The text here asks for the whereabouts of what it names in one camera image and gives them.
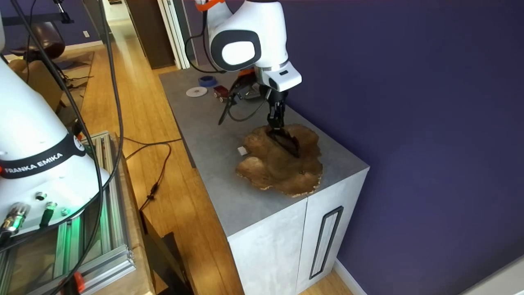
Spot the brown wavy bowl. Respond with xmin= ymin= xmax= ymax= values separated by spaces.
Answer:
xmin=236 ymin=124 xmax=323 ymax=198

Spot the small white tag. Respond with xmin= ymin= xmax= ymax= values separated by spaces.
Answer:
xmin=237 ymin=145 xmax=247 ymax=155

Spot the blue tape roll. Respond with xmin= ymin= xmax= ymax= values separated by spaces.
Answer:
xmin=198 ymin=75 xmax=218 ymax=86

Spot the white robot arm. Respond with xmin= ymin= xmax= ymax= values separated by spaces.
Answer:
xmin=195 ymin=0 xmax=303 ymax=129

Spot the white round spoked disc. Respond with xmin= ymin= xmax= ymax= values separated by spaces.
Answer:
xmin=185 ymin=86 xmax=208 ymax=98

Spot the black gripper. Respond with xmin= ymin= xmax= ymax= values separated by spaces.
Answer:
xmin=265 ymin=88 xmax=287 ymax=129

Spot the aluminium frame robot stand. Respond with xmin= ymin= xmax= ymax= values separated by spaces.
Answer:
xmin=0 ymin=132 xmax=137 ymax=295

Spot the black cable on floor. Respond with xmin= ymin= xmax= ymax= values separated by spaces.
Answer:
xmin=121 ymin=135 xmax=185 ymax=212

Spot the grey concrete-look cabinet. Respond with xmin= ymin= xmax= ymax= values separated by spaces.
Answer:
xmin=160 ymin=68 xmax=368 ymax=295

